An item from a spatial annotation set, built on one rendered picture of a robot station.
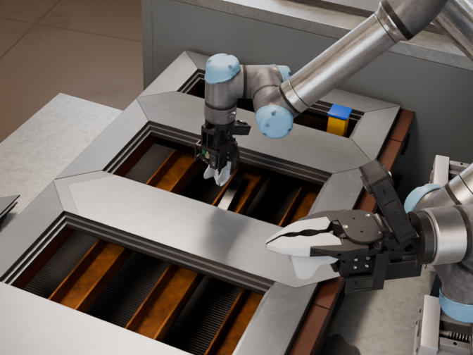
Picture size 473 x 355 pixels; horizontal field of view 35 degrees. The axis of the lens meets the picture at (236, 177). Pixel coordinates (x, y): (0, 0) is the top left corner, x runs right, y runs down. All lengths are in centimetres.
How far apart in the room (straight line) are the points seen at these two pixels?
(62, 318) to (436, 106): 132
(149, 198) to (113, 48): 249
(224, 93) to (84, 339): 61
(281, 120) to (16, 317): 70
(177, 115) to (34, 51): 223
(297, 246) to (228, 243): 89
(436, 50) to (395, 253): 138
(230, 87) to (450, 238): 82
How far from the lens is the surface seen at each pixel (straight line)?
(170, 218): 188
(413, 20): 153
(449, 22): 173
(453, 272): 110
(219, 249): 180
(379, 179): 92
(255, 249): 180
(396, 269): 102
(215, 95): 170
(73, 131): 237
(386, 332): 192
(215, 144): 179
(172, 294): 193
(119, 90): 398
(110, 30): 456
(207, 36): 255
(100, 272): 200
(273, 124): 158
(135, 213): 189
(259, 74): 170
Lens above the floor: 210
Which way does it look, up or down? 38 degrees down
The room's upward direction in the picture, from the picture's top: 4 degrees clockwise
